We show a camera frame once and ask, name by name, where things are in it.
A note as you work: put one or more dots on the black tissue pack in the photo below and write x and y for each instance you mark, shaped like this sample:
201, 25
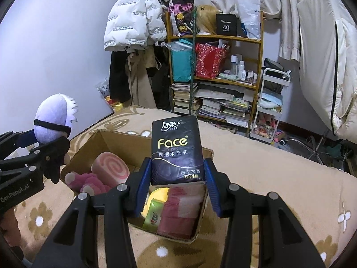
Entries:
177, 150

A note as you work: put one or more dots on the person's left hand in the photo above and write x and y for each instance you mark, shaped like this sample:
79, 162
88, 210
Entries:
9, 229

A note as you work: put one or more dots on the stack of books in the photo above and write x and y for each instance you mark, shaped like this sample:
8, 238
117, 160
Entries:
182, 97

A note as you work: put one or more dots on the black pink printed bag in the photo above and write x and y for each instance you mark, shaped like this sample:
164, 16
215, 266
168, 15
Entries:
181, 16

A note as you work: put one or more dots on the teal bag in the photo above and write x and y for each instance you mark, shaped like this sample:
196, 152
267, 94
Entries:
181, 64

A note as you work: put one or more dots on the pink swirl roll plush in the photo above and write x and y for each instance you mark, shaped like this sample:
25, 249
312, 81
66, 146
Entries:
111, 170

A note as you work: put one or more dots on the white trolley cart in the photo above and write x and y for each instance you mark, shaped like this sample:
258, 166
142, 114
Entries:
268, 109

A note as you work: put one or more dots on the pink tissue pack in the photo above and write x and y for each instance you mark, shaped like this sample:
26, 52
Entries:
178, 212

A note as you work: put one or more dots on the green tissue pack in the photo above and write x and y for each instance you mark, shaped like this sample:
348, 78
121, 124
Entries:
153, 215

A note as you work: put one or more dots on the metal stand legs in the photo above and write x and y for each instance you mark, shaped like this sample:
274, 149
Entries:
313, 148

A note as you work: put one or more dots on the pile of books and papers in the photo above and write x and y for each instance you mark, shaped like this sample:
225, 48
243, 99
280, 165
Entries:
223, 109

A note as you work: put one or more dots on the wooden shelf rack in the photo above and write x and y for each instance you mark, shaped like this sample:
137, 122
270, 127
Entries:
223, 37

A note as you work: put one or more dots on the colourful printed bag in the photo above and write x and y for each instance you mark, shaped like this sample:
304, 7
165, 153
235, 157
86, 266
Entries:
104, 89

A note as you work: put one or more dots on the light blue cloth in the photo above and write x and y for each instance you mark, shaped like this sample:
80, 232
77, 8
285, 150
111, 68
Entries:
270, 99

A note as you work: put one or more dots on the white plastic bag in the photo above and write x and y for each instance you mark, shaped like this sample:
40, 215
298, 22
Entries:
249, 14

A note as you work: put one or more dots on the blonde wig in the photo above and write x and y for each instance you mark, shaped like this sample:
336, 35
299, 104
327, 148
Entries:
207, 19

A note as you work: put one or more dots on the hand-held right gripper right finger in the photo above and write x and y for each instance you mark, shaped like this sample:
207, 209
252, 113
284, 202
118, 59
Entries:
213, 189

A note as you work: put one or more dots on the white puffer jacket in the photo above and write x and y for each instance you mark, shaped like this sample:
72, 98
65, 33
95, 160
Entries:
125, 19

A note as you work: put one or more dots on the black hanging coat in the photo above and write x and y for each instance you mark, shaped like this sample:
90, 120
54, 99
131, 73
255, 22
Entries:
118, 78

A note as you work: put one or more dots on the group of cosmetic bottles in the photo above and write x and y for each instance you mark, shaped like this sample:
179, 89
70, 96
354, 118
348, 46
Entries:
239, 68

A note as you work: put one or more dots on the white-haired blindfolded plush doll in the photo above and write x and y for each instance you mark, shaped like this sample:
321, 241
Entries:
53, 117

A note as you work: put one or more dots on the printed cardboard box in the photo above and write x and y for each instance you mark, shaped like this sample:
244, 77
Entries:
120, 145

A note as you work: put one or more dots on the cream fabric cover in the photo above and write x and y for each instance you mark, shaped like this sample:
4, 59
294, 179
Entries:
315, 47

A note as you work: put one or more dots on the beige printed blanket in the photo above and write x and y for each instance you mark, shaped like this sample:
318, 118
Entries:
265, 159

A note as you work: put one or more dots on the pink bear plush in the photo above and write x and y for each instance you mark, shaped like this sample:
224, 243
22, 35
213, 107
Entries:
86, 181

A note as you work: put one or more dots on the red patterned bag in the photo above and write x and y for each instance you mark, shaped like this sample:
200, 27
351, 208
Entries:
209, 61

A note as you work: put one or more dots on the beige hanging coat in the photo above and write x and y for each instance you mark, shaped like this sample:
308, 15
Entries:
142, 83

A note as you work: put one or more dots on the yellow plush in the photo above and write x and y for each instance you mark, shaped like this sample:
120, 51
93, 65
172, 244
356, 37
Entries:
159, 194

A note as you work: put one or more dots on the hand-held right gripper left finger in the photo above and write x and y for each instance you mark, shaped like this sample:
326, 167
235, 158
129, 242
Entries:
142, 189

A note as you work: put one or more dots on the black square box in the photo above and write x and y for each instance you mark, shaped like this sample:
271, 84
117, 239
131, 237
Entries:
226, 25

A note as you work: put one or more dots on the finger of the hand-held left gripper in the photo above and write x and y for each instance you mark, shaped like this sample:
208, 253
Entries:
26, 139
36, 156

